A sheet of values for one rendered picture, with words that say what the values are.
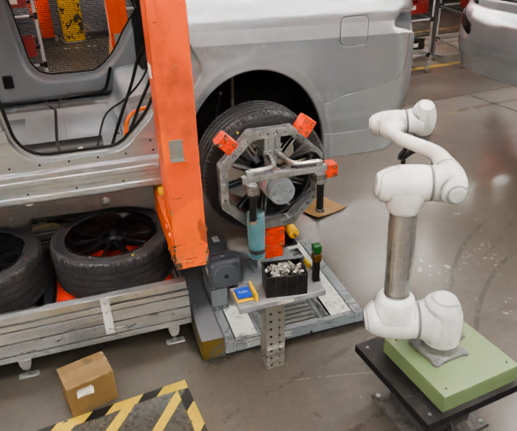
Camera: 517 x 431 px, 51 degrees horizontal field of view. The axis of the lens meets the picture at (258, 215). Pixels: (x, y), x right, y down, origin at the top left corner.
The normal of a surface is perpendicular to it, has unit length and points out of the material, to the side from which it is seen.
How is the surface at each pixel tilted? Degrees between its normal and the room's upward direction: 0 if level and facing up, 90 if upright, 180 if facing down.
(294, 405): 0
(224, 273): 90
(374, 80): 90
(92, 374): 0
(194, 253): 90
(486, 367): 1
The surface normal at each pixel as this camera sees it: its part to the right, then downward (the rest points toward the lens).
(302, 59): 0.31, 0.45
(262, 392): -0.03, -0.88
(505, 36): -0.94, 0.10
